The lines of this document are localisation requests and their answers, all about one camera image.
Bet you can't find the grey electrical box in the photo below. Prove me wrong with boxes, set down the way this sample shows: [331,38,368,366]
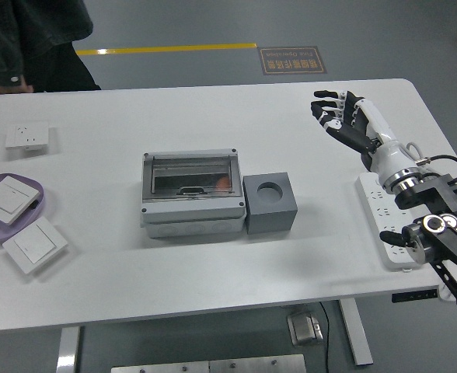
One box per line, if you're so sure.
[140,147,247,239]

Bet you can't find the white wall switch panel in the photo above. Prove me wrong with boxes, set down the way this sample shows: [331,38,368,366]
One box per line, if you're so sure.
[0,175,44,225]
[2,216,69,275]

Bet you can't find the black table control panel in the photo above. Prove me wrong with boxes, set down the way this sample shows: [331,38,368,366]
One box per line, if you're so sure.
[391,289,438,303]

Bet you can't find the steel base plate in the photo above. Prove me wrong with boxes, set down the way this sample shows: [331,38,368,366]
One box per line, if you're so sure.
[110,354,306,373]

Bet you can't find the yellow floor tape line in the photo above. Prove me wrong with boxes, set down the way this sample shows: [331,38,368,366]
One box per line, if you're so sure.
[75,42,258,57]

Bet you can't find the person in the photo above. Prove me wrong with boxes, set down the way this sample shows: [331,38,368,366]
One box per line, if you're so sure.
[0,0,102,96]

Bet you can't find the white power strip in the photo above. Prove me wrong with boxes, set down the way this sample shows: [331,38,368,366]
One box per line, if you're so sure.
[354,173,427,272]

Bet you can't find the black cable under table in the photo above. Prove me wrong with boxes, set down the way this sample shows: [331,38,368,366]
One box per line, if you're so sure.
[319,301,331,373]

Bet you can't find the grey cube with round hole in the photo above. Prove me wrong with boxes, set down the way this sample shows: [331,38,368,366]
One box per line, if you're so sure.
[242,171,298,235]

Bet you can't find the person's hand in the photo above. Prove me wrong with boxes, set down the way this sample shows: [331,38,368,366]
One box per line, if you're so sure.
[0,75,34,95]

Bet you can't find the metal floor outlet box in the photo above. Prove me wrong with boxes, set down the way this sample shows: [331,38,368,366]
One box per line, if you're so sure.
[286,310,325,346]

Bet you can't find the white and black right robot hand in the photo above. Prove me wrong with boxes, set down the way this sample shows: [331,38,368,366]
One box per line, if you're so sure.
[309,89,415,187]

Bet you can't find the white table leg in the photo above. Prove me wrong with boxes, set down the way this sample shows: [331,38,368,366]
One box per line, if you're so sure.
[339,299,373,366]
[55,326,81,373]

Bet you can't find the brown floor sign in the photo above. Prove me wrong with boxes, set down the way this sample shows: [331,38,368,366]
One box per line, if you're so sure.
[257,46,327,75]

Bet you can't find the white wall socket panel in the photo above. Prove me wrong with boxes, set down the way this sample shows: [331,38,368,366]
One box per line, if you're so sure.
[5,121,50,150]

